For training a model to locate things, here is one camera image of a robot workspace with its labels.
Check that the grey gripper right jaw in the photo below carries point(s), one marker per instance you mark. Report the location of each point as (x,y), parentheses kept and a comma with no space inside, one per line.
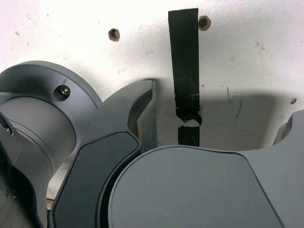
(194,190)

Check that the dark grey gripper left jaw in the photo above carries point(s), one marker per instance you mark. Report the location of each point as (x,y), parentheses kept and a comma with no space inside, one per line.
(95,166)

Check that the black tape strip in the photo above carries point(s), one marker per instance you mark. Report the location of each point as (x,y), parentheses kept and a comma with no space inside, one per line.
(185,59)

